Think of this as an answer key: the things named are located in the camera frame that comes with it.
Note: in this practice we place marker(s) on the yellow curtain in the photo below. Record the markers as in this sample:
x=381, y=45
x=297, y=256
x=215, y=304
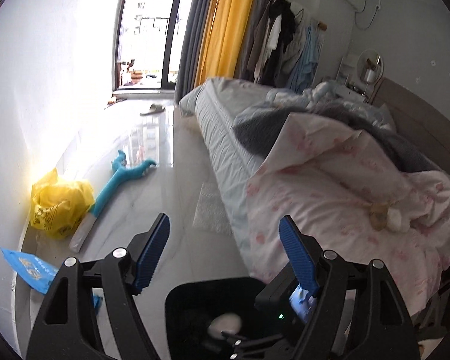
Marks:
x=224, y=31

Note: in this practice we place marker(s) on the yellow plastic bag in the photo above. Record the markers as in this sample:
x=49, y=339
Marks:
x=58, y=206

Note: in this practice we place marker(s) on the brown cardboard tape core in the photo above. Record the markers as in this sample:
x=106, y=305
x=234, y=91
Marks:
x=378, y=216

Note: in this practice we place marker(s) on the pink patterned white quilt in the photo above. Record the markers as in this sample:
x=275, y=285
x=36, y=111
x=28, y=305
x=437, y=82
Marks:
x=329, y=196

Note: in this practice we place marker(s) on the blue paper package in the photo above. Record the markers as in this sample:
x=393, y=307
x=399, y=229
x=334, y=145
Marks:
x=38, y=274

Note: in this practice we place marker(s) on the grey curtain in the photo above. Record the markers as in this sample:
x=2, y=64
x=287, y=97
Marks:
x=192, y=43

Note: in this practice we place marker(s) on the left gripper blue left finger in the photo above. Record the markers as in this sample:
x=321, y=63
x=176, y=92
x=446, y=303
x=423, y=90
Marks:
x=148, y=248

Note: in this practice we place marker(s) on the dark grey blanket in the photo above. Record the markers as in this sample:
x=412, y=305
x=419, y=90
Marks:
x=321, y=128

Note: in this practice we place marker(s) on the teal plush toy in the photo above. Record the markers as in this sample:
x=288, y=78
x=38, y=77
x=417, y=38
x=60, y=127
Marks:
x=121, y=174

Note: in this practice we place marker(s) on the white floor mat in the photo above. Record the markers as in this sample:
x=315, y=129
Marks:
x=210, y=214

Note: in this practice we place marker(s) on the window frame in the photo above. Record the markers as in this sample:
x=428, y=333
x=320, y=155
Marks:
x=144, y=40

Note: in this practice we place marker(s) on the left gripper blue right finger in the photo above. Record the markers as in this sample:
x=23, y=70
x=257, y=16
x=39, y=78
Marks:
x=300, y=259

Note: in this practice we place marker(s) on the white standing fan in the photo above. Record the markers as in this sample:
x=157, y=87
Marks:
x=369, y=70

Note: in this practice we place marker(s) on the light blue bedding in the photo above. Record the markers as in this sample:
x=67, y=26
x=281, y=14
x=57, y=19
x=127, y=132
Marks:
x=330, y=91

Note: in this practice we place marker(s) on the brown headboard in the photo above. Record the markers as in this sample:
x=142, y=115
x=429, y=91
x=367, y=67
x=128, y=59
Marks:
x=416, y=120

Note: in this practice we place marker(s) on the hanging clothes rack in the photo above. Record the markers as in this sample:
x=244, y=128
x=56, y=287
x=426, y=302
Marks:
x=285, y=47

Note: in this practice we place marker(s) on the slipper on floor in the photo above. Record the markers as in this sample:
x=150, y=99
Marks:
x=155, y=109

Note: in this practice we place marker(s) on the white sock ball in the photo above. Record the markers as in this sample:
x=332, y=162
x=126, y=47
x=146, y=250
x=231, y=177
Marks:
x=397, y=221

